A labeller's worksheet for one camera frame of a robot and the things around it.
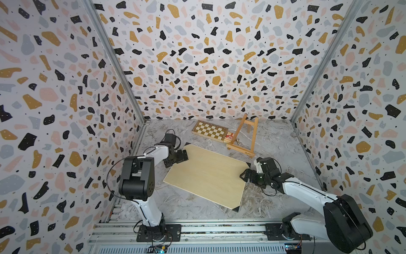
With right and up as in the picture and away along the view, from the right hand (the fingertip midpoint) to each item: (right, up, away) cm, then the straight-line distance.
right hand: (246, 178), depth 88 cm
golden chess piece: (-2, +21, +22) cm, 30 cm away
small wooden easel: (0, +15, +13) cm, 20 cm away
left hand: (-37, +9, +10) cm, 39 cm away
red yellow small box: (-7, +23, +22) cm, 33 cm away
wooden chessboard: (-21, +27, +25) cm, 42 cm away
